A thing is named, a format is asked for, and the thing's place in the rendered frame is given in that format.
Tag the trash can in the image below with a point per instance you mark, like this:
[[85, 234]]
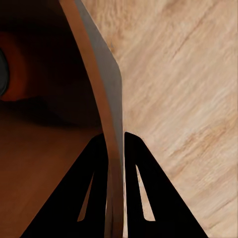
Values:
[[41, 137]]

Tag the can of soda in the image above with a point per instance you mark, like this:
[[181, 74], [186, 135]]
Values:
[[33, 65]]

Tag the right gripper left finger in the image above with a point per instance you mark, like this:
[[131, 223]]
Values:
[[58, 216]]

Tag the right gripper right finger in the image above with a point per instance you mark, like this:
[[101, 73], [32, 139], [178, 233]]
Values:
[[173, 217]]

